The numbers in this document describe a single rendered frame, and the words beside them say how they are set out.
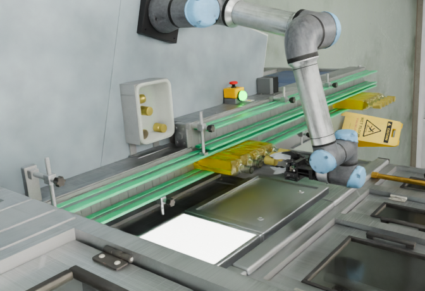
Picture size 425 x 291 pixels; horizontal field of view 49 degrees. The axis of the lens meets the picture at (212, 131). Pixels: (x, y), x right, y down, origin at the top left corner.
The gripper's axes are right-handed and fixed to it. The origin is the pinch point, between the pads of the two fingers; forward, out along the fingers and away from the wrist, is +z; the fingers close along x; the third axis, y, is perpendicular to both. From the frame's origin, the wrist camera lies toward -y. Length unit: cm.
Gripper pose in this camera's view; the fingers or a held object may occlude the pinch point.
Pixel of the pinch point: (274, 160)
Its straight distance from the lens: 178.4
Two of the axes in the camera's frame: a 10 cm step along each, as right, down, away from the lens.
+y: -6.3, 2.2, -7.5
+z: -7.7, -1.0, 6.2
